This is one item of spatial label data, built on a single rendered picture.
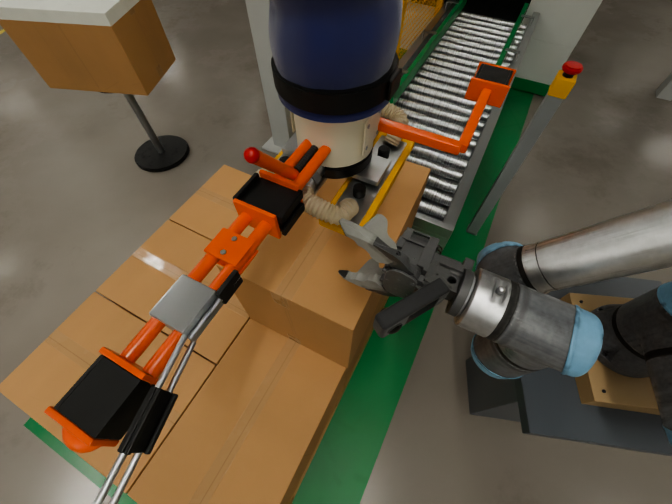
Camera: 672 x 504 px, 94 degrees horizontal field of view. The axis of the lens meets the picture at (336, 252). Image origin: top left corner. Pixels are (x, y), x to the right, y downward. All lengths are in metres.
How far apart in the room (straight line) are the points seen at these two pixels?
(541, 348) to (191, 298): 0.47
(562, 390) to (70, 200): 2.89
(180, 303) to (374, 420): 1.32
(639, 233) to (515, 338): 0.21
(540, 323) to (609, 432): 0.69
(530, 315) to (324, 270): 0.50
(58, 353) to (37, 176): 1.95
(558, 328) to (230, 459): 0.95
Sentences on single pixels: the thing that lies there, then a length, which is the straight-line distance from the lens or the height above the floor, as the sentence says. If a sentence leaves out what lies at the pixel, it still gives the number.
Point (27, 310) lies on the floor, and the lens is 2.48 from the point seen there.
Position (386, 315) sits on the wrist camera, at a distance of 0.44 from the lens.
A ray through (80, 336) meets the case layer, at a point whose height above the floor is 0.54.
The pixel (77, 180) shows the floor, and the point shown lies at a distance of 3.01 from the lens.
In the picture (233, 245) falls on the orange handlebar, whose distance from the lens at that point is 0.51.
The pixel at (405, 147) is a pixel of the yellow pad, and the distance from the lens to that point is 0.86.
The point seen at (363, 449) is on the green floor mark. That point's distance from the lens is 1.66.
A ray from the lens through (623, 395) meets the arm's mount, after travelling 1.12.
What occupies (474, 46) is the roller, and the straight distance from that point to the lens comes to 2.89.
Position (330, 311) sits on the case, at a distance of 0.77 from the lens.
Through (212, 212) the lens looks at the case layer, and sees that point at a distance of 1.55.
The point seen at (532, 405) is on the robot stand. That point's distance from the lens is 1.05.
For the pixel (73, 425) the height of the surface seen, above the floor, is 1.26.
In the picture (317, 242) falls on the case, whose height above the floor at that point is 0.94.
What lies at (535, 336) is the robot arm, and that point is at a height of 1.27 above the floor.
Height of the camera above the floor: 1.66
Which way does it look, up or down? 58 degrees down
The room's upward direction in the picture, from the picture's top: straight up
